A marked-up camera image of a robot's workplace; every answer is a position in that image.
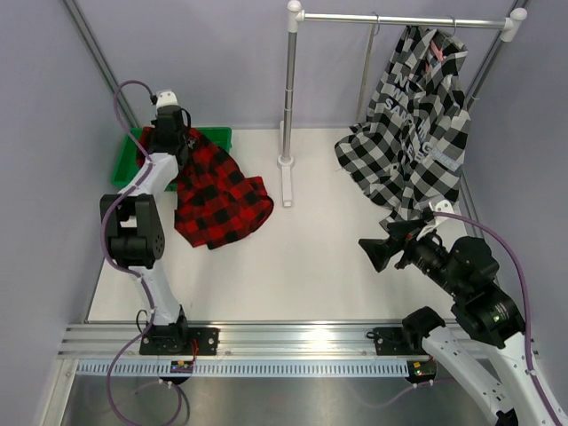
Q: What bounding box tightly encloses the white slotted cable duct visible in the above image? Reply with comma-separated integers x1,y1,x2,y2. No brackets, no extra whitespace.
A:
76,359,410,378

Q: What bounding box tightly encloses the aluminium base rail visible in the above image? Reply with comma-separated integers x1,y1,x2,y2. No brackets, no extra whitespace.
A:
57,321,414,359

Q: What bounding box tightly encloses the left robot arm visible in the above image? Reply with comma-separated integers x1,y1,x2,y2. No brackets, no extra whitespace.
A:
100,104,191,354

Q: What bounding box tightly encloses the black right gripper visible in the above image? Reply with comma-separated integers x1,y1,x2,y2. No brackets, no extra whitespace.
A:
359,216,465,297

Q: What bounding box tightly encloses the metal clothes hanger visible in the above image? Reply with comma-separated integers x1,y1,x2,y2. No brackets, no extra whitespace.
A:
355,12,380,122

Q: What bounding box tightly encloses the red black plaid shirt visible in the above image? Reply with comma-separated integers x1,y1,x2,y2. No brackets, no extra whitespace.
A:
135,127,275,252

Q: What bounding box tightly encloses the black white plaid shirt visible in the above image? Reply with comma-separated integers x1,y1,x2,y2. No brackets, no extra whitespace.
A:
335,26,471,227

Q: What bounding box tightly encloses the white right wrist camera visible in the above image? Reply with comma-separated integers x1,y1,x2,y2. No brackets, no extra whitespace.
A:
416,199,454,241

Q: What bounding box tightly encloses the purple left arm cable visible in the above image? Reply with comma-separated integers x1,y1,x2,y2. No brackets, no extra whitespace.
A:
99,79,190,425

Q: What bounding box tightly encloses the pink clothes hanger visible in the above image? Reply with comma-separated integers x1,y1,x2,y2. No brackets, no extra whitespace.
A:
426,40,446,72

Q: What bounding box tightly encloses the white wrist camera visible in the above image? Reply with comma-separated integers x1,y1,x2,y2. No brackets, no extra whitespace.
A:
155,90,179,109
416,199,454,241

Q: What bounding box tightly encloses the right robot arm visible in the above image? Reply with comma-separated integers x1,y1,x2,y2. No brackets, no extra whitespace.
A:
359,212,567,425

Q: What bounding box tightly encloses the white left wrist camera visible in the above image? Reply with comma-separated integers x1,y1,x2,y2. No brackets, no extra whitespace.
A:
155,90,179,109

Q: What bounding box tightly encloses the metal clothes rack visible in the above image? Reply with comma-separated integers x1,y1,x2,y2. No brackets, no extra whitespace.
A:
277,1,530,208

